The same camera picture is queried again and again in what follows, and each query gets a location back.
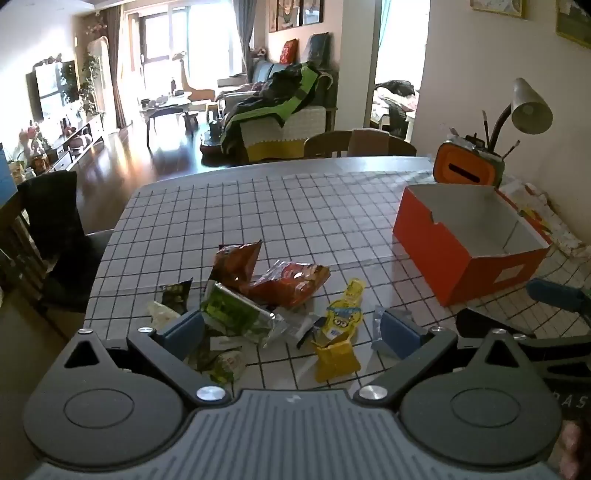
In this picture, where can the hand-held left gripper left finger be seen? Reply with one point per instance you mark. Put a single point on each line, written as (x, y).
(182, 332)

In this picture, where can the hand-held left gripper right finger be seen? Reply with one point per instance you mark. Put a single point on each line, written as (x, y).
(401, 332)

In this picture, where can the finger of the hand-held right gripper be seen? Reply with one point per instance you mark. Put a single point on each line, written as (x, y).
(480, 323)
(554, 295)

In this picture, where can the white translucent snack packet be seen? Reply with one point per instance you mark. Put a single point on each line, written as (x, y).
(161, 314)

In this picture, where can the green snack packet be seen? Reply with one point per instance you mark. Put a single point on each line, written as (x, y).
(231, 309)

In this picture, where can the yellow cartoon snack packet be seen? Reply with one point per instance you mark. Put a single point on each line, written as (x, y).
(344, 314)

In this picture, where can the orange cardboard box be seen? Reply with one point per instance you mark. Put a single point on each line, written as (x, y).
(443, 258)

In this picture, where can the brown snack bag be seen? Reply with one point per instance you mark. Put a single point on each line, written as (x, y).
(235, 263)

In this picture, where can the red snack bag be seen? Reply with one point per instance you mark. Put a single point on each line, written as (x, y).
(291, 281)

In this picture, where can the person's right hand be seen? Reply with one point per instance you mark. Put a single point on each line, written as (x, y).
(576, 445)

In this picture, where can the dark green small packet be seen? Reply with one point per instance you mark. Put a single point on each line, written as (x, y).
(178, 293)

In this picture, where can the pale green round packet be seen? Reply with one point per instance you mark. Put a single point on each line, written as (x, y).
(228, 364)

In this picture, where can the plain yellow snack packet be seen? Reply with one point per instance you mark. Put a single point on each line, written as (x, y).
(337, 360)

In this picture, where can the colourful patterned cloth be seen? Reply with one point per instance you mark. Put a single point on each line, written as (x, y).
(554, 217)

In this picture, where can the clear white black packet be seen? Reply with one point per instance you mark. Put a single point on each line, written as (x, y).
(295, 325)

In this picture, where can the paint brush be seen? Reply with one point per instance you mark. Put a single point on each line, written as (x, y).
(485, 127)
(510, 148)

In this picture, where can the orange tissue box holder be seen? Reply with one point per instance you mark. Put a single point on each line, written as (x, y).
(457, 168)

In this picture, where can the black chair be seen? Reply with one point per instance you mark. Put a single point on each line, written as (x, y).
(51, 217)

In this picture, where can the black clip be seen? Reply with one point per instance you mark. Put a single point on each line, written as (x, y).
(471, 141)

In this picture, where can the grey desk lamp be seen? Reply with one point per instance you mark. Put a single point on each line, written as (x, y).
(531, 110)

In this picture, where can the crumpled paper slips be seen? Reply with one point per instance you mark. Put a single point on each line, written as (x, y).
(455, 136)

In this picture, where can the wooden chair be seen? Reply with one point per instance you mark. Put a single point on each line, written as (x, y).
(323, 145)

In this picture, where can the small stool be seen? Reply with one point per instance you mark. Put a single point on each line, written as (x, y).
(190, 121)

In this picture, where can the television cabinet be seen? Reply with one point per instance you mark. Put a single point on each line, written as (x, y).
(78, 138)

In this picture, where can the coffee table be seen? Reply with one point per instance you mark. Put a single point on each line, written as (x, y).
(166, 108)

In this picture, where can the white yellow covered armchair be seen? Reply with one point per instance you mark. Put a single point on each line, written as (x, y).
(300, 129)

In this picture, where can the bed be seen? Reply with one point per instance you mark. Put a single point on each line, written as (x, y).
(392, 97)

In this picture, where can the potted plant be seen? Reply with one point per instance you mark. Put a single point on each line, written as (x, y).
(90, 83)

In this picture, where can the dark blue sofa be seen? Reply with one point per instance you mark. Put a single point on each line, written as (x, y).
(263, 74)

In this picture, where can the television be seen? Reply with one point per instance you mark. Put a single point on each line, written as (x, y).
(51, 87)

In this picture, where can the white standing air conditioner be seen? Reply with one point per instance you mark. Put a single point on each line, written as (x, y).
(102, 64)

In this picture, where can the dark cushion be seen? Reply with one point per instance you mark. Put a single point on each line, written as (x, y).
(318, 46)

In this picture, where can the red cushion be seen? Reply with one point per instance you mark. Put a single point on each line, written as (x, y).
(288, 51)

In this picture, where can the grey curtain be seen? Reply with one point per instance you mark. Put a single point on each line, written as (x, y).
(242, 37)

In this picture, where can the framed wall picture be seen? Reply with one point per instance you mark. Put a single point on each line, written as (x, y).
(496, 7)
(572, 21)

